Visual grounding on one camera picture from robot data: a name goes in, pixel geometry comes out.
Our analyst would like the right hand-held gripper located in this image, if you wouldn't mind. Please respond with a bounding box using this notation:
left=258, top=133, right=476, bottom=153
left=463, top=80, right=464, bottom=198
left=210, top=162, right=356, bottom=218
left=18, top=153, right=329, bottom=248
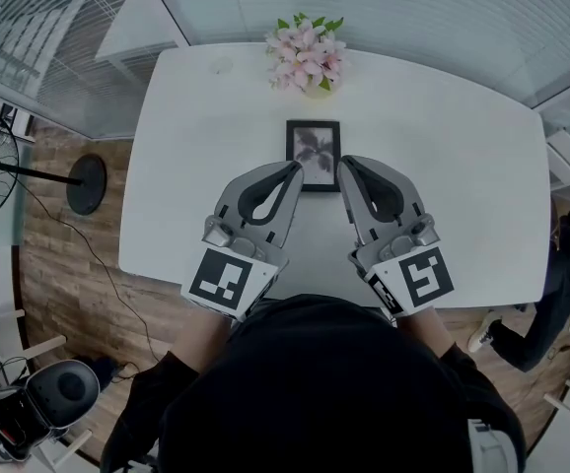
left=338, top=155, right=458, bottom=319

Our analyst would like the person's black shirt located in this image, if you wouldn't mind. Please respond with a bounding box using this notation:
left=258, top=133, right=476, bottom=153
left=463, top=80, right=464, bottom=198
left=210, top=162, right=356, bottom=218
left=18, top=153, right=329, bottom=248
left=100, top=293, right=528, bottom=473

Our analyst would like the black standing fan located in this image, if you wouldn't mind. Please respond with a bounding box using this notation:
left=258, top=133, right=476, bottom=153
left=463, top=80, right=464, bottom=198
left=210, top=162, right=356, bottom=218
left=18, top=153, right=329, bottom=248
left=0, top=115, right=108, bottom=234

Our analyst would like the grey round-shelled device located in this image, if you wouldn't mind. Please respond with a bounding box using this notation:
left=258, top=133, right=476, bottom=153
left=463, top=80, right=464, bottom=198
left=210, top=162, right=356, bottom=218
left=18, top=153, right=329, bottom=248
left=0, top=360, right=102, bottom=463

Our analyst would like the black picture frame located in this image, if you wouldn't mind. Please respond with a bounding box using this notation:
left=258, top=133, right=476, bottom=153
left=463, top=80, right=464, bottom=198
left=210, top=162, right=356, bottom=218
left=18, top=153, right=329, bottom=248
left=284, top=119, right=342, bottom=194

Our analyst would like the person's left forearm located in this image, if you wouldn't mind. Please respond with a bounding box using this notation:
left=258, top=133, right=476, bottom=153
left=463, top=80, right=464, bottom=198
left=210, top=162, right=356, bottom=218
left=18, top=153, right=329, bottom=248
left=174, top=307, right=230, bottom=379

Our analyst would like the black bag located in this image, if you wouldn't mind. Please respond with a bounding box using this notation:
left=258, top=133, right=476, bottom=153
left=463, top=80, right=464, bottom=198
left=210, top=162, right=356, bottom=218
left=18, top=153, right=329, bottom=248
left=75, top=355, right=126, bottom=384

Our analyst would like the white ledge with dark cards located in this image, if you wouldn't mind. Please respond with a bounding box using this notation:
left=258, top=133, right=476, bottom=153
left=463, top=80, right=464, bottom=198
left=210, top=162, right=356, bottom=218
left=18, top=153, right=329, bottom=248
left=0, top=94, right=37, bottom=145

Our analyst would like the pink flower bouquet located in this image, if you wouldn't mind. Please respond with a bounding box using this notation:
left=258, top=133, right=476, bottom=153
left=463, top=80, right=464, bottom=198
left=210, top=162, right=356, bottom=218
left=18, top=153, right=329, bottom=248
left=263, top=12, right=348, bottom=101

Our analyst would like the glass partition with blinds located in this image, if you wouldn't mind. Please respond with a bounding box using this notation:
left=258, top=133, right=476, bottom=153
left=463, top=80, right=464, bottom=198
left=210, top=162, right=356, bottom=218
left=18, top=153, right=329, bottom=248
left=0, top=0, right=190, bottom=140

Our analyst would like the black fan power cable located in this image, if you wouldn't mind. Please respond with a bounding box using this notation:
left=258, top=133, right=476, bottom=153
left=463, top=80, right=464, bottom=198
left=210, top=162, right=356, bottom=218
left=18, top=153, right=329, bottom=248
left=18, top=179, right=164, bottom=378

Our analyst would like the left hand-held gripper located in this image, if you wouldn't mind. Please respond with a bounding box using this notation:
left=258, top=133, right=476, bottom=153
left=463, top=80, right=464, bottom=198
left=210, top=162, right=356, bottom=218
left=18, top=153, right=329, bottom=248
left=179, top=160, right=306, bottom=323

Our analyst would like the person's right forearm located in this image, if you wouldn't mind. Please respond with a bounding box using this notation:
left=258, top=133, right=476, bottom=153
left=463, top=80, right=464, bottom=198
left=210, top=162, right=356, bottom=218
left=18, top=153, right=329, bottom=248
left=397, top=307, right=457, bottom=360

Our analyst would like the grey body-worn pack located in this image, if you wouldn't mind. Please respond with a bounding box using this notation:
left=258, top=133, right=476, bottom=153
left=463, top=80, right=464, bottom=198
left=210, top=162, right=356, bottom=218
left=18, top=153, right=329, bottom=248
left=466, top=419, right=519, bottom=473

